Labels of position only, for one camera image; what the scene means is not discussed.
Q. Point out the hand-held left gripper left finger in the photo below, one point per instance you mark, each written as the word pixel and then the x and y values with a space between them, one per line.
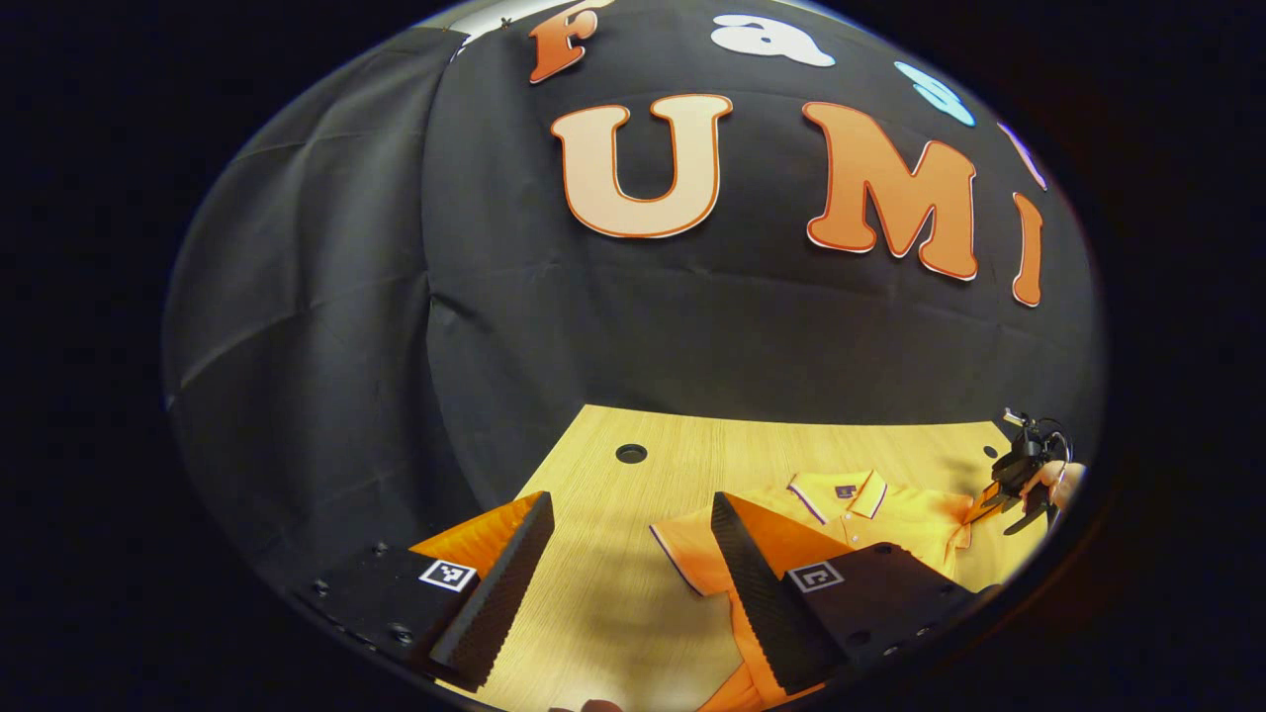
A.
pixel 499 593

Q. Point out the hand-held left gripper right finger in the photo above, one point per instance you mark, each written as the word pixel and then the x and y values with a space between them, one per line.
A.
pixel 762 593

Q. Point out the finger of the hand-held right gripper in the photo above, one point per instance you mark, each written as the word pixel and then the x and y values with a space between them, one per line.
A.
pixel 986 504

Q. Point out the orange T-shirt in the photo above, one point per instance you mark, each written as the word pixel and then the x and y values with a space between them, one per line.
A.
pixel 910 524

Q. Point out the black backdrop cloth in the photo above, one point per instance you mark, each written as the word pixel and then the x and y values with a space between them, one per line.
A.
pixel 396 346

